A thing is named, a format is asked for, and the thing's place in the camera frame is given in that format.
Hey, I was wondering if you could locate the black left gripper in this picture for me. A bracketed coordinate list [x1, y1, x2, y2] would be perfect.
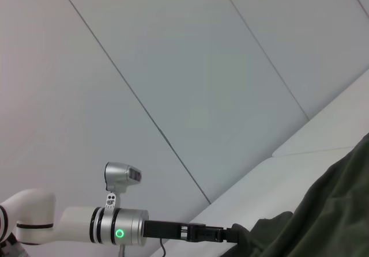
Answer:
[144, 220, 240, 243]

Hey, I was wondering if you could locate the dark green FREE t-shirt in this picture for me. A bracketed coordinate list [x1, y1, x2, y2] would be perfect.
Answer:
[219, 133, 369, 257]

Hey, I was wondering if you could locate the left arm connector cable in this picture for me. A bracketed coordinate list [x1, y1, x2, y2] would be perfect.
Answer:
[118, 238, 168, 257]

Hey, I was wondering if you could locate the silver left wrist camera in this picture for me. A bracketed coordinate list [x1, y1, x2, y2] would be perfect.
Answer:
[103, 161, 143, 211]

